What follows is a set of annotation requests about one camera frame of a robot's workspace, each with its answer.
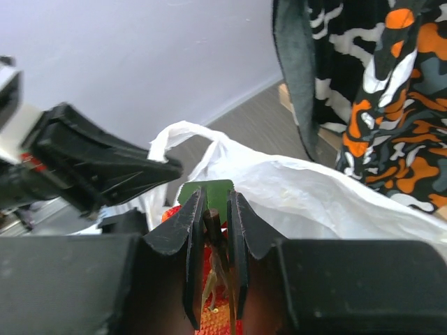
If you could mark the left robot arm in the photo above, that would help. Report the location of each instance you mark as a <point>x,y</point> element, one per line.
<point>21,186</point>

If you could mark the orange camouflage cloth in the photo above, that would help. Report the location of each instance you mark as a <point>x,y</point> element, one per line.
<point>395,141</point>

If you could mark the red cherry bunch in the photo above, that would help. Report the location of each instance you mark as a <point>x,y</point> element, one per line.
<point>218,310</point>

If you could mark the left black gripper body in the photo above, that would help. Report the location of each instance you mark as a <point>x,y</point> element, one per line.
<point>51,150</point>

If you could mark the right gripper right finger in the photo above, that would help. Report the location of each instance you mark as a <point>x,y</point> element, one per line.
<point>332,286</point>

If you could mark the wooden clothes rack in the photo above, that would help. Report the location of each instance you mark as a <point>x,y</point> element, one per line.
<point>290,101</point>

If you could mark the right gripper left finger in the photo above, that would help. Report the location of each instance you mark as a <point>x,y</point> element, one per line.
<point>107,283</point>

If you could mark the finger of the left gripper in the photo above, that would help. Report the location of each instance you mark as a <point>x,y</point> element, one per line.
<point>125,171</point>

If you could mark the white plastic bag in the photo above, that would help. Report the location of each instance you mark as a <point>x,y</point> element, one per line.
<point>300,198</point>

